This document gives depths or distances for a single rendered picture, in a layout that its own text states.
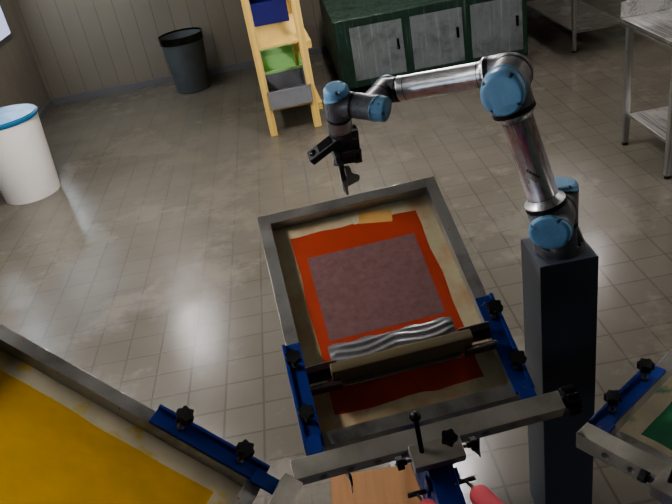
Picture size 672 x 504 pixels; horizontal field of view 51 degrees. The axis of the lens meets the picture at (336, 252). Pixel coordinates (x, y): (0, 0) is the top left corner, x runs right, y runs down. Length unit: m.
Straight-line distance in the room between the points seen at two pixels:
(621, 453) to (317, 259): 0.99
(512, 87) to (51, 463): 1.40
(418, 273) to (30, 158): 5.19
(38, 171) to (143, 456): 5.38
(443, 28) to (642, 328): 4.51
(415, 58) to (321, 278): 5.69
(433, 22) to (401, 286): 5.71
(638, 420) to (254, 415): 2.09
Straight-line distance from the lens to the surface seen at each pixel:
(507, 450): 3.29
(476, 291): 2.06
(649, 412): 2.11
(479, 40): 7.79
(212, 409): 3.78
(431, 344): 1.88
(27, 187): 6.98
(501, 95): 1.90
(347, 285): 2.11
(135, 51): 9.71
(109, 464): 1.74
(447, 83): 2.09
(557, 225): 2.03
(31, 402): 1.81
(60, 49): 9.89
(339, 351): 1.99
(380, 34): 7.54
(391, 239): 2.20
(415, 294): 2.08
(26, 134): 6.84
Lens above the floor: 2.40
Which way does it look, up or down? 30 degrees down
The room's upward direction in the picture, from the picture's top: 11 degrees counter-clockwise
